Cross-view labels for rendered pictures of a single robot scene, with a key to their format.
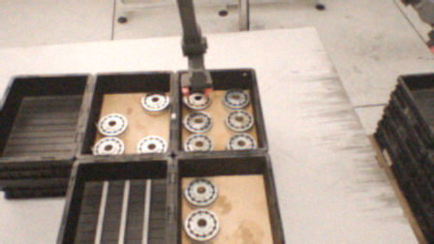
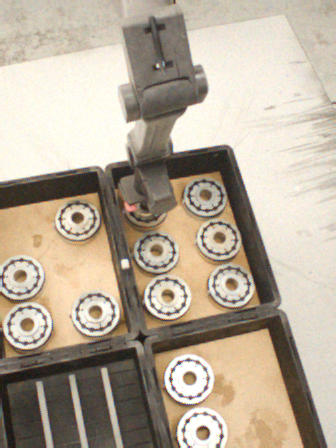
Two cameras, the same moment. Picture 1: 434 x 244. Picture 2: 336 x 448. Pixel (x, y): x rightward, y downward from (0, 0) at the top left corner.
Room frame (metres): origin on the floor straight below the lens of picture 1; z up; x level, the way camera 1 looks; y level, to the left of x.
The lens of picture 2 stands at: (0.49, 0.22, 2.08)
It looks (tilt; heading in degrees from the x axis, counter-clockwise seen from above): 65 degrees down; 340
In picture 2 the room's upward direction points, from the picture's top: 11 degrees clockwise
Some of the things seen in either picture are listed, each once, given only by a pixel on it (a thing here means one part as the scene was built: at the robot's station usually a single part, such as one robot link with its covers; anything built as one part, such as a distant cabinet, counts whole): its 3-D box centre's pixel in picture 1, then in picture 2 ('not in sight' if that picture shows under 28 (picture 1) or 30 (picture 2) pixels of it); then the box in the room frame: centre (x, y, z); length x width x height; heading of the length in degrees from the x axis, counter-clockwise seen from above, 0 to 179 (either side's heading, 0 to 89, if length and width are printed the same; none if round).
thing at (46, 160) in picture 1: (41, 115); not in sight; (0.94, 0.59, 0.92); 0.40 x 0.30 x 0.02; 3
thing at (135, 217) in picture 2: (198, 99); (145, 206); (1.08, 0.07, 0.86); 0.10 x 0.10 x 0.01
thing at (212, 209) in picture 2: (235, 98); (205, 196); (1.09, -0.07, 0.86); 0.10 x 0.10 x 0.01
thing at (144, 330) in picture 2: (218, 109); (189, 234); (0.98, 0.00, 0.92); 0.40 x 0.30 x 0.02; 3
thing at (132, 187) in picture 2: (196, 74); (147, 180); (1.08, 0.07, 0.98); 0.10 x 0.07 x 0.07; 100
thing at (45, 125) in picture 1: (45, 125); not in sight; (0.94, 0.59, 0.87); 0.40 x 0.30 x 0.11; 3
